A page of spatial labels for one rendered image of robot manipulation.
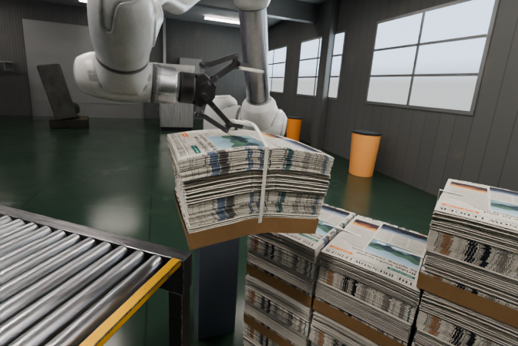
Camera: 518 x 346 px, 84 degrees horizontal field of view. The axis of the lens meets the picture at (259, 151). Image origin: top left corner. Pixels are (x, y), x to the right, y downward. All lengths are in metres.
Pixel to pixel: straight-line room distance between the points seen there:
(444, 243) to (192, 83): 0.73
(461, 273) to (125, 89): 0.89
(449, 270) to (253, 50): 0.90
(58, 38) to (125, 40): 10.32
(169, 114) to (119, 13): 7.51
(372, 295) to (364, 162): 3.98
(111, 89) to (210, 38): 10.16
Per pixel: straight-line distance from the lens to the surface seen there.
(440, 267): 0.90
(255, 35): 1.11
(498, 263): 0.88
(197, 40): 10.73
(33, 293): 0.96
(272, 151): 0.68
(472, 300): 0.92
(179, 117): 8.05
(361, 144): 4.82
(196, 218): 0.69
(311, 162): 0.74
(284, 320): 1.22
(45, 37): 10.98
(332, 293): 1.05
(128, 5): 0.56
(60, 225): 1.27
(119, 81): 0.67
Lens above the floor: 1.33
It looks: 13 degrees down
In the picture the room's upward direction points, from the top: 4 degrees clockwise
